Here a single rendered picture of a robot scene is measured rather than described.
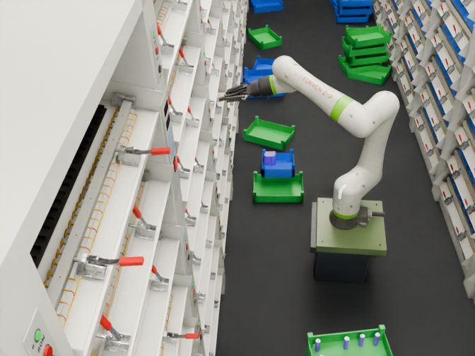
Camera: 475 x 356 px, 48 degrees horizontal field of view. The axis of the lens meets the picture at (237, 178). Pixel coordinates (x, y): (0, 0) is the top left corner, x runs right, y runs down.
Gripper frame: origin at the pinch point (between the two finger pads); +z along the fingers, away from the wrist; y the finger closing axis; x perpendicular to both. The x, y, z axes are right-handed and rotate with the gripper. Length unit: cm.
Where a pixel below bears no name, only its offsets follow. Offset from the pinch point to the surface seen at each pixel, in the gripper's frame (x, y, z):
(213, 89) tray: 12.1, -12.9, -2.6
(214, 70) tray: 14.7, -0.8, -2.8
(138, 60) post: 82, -122, -20
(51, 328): 81, -185, -23
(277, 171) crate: -75, 30, -10
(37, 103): 96, -160, -20
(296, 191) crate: -91, 26, -18
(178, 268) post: 19, -122, -4
